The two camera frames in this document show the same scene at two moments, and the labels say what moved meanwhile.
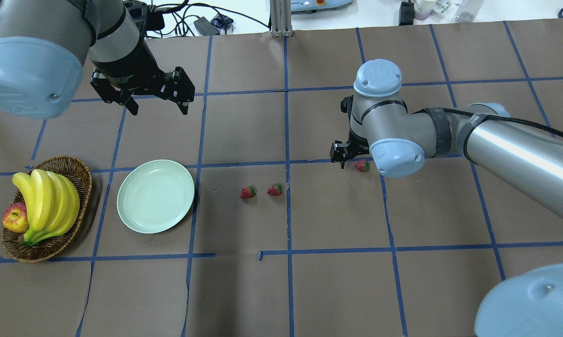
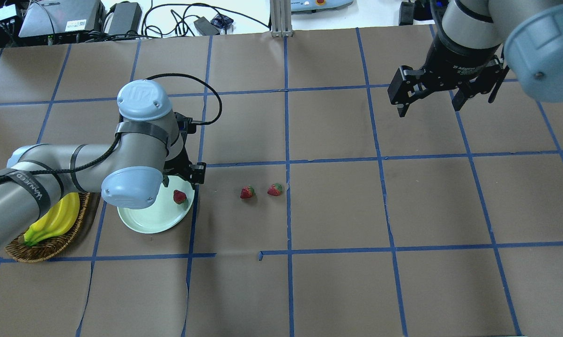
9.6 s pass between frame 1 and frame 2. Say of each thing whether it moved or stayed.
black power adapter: stayed
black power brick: stayed
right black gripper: moved
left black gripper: moved
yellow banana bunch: stayed
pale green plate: stayed
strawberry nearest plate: stayed
